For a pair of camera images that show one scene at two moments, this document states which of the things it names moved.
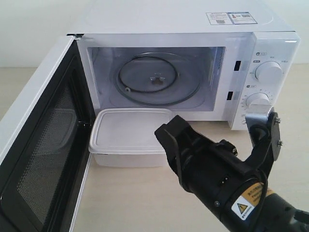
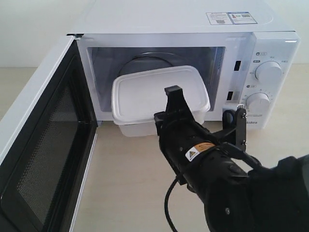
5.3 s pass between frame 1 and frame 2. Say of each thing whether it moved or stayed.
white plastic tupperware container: moved
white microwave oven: stayed
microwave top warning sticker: stayed
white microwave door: stayed
